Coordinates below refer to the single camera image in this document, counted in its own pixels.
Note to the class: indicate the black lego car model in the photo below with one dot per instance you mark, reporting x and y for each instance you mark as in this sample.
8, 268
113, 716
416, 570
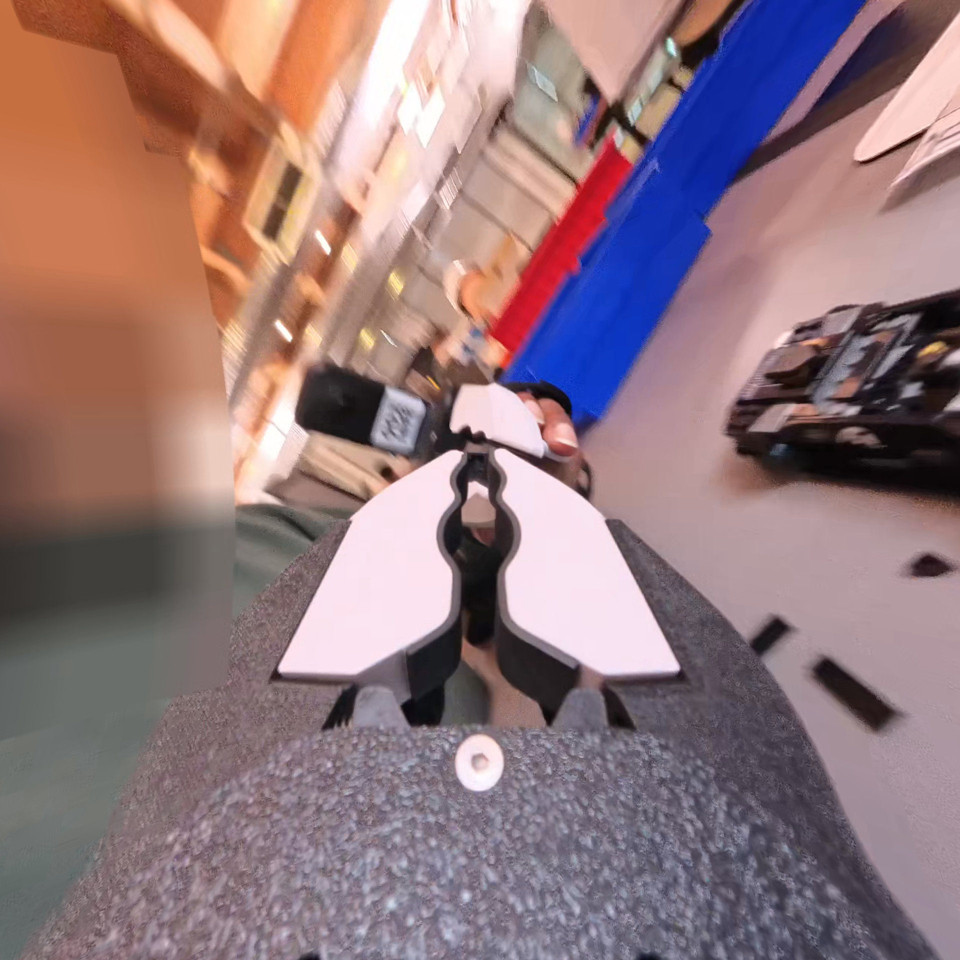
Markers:
855, 390

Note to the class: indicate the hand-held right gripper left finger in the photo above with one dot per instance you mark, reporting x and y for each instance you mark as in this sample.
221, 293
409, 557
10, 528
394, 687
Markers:
368, 585

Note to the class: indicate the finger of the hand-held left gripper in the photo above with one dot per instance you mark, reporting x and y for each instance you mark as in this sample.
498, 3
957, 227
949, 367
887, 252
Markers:
503, 417

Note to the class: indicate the red plastic bin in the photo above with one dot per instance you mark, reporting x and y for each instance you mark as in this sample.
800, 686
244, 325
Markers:
563, 248

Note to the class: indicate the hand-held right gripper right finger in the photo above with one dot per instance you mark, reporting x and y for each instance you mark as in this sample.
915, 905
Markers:
593, 585

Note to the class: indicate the white tray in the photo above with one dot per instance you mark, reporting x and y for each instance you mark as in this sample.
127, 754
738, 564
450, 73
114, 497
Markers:
923, 90

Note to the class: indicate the white sticker sheet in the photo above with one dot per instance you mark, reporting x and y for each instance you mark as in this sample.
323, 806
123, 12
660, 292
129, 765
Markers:
933, 162

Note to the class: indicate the person's green sweatshirt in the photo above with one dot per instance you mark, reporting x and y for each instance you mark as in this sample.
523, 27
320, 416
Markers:
90, 795

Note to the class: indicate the person's left hand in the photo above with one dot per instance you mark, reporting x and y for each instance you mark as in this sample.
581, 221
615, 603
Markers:
558, 428

